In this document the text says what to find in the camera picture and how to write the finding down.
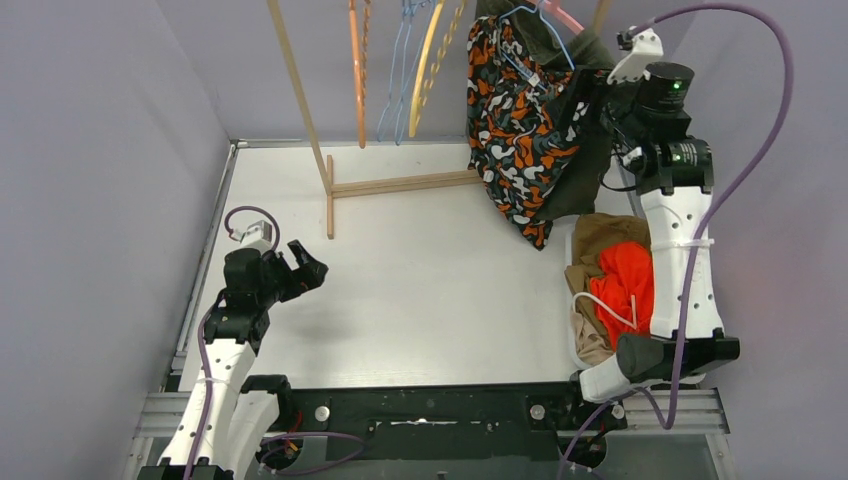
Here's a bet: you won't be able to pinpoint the white plastic basket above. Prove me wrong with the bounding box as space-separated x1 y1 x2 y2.
563 221 707 387

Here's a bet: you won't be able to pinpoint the olive brown shorts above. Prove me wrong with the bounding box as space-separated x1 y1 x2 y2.
564 213 650 294

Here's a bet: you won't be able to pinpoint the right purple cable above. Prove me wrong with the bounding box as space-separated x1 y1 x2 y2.
556 3 795 480

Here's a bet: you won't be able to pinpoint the wooden clothes hanger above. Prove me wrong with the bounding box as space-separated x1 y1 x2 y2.
348 0 372 149

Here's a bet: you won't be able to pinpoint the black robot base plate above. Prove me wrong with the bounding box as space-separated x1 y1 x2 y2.
255 381 628 476

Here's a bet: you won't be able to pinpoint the pink plastic hanger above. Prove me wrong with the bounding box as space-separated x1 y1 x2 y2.
536 0 584 34

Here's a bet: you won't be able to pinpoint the light blue wire hanger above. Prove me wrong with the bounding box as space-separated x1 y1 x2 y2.
376 0 417 146

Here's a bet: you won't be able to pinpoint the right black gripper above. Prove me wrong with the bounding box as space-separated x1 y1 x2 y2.
545 65 649 145

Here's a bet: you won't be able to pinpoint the red orange shorts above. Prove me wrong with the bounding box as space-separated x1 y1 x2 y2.
589 242 655 351

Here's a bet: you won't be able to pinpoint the orange camouflage print shorts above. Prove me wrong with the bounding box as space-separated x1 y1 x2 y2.
467 16 583 250

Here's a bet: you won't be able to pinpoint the wooden clothes rack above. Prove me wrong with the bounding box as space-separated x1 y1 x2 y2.
264 0 614 241

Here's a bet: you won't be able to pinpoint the beige shorts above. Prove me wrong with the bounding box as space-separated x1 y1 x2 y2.
570 307 614 366

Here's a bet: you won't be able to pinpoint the dark green patterned shorts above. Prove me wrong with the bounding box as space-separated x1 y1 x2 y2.
473 1 614 222

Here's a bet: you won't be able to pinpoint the cream wooden hanger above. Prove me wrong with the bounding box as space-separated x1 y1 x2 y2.
408 0 468 138

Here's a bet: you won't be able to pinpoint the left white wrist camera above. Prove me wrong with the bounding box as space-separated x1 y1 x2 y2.
234 220 274 253

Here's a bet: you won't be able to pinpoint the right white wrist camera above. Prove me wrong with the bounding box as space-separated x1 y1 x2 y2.
606 27 664 85

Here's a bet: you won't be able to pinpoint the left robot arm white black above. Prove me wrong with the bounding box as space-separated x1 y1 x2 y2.
138 240 328 479

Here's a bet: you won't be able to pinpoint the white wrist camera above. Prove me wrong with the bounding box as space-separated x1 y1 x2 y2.
234 220 274 253
606 27 664 85

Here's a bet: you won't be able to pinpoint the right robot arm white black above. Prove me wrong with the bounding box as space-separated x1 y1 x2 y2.
562 62 741 427

